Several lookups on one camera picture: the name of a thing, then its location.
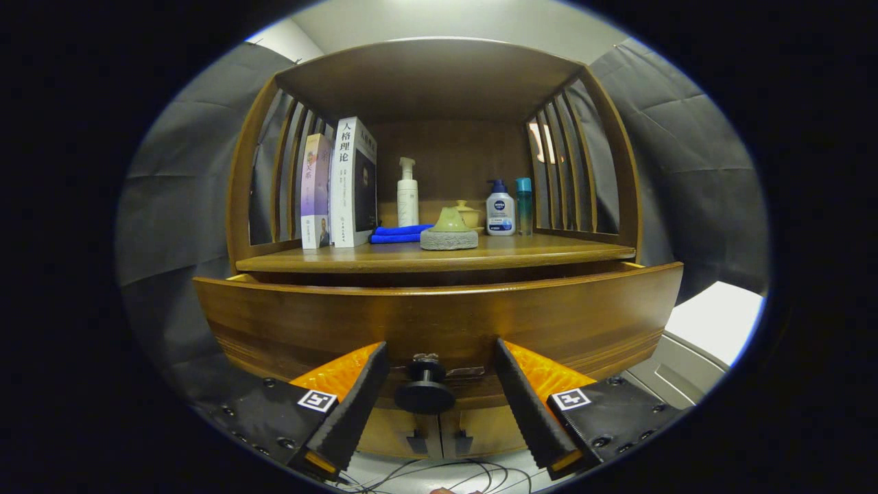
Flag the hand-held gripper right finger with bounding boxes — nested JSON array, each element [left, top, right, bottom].
[[494, 338, 687, 481]]

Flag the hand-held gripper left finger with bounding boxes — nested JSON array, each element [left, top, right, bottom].
[[195, 341, 390, 481]]

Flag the wooden drawer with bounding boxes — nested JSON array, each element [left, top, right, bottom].
[[193, 261, 685, 416]]

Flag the green ornament with grey base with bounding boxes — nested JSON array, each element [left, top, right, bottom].
[[420, 207, 479, 251]]

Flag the wooden cabinet door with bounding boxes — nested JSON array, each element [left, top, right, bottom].
[[439, 405, 529, 457], [357, 406, 443, 459]]

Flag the wooden countertop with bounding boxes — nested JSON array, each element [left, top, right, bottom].
[[235, 233, 637, 274]]

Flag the wooden cabinet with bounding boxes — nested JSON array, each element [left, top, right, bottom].
[[226, 36, 643, 459]]

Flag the blue cloth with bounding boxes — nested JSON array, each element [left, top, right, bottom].
[[370, 224, 434, 244]]

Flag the white bottle with blue pump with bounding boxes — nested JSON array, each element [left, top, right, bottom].
[[486, 179, 516, 237]]

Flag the yellow lidded teacup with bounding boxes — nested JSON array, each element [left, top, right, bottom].
[[453, 200, 482, 231]]

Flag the teal spray bottle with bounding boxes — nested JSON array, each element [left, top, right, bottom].
[[515, 178, 534, 236]]

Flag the white portrait book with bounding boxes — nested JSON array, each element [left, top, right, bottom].
[[331, 117, 378, 248]]

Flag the purple book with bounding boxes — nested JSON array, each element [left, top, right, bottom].
[[300, 134, 334, 250]]

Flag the black floor cables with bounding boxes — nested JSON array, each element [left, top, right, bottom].
[[336, 458, 532, 494]]

